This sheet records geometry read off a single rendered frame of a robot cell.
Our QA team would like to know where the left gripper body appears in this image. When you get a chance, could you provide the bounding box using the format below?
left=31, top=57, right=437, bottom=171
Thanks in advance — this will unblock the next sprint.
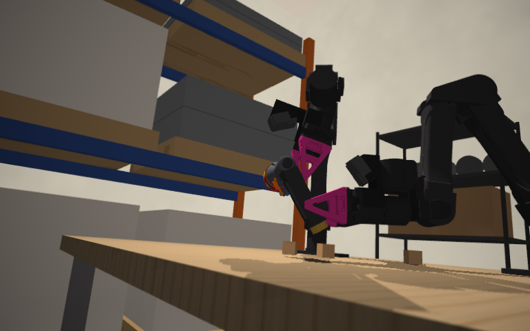
left=336, top=187, right=386, bottom=228

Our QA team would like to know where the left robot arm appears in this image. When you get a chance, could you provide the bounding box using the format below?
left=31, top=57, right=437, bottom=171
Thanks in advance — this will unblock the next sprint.
left=346, top=74, right=530, bottom=228

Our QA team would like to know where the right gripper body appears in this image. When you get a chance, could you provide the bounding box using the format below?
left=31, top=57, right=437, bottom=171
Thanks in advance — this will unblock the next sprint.
left=293, top=114, right=336, bottom=158

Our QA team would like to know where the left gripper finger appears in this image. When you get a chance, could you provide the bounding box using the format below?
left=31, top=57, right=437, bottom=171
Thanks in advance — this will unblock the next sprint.
left=304, top=187, right=347, bottom=225
left=317, top=197, right=337, bottom=227

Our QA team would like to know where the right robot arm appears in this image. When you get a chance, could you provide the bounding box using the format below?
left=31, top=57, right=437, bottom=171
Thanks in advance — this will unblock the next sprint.
left=268, top=65, right=344, bottom=255

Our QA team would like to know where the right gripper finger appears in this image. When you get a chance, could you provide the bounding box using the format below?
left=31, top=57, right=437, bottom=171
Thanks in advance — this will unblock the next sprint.
left=298, top=136, right=332, bottom=178
left=291, top=150, right=318, bottom=182

